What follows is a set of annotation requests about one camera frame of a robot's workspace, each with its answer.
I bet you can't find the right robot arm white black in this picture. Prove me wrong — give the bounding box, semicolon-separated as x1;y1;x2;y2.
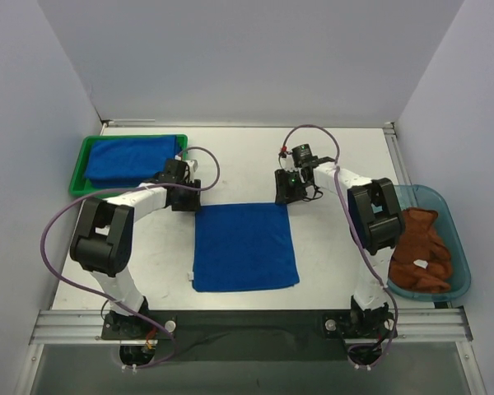
274;161;405;327

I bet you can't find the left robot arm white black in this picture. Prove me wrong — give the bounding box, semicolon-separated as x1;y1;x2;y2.
70;157;201;327

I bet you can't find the folded blue towel stack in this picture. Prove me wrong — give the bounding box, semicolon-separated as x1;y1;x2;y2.
83;135;187;189

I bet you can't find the green plastic tray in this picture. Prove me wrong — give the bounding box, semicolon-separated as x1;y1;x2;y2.
69;134;189;197

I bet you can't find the rust orange towel in bin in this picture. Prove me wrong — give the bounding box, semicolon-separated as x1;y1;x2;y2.
389;207;453;294

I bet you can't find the teal transparent plastic bin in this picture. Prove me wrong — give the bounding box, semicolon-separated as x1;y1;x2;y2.
389;185;471;303

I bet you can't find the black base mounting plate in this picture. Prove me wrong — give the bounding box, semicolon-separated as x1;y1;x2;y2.
119;311;395;365

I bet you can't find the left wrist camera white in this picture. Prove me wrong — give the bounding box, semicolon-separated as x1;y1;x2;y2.
175;156;198;173

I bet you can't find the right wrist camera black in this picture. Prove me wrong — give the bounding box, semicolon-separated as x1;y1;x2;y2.
278;144;318;170

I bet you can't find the aluminium back rail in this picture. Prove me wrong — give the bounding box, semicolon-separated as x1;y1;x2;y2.
103;118;395;129

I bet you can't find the aluminium right side rail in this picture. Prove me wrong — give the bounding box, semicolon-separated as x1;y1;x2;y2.
383;123;412;185

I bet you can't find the aluminium front frame rail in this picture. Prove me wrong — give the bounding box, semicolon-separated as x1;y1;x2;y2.
30;309;473;345

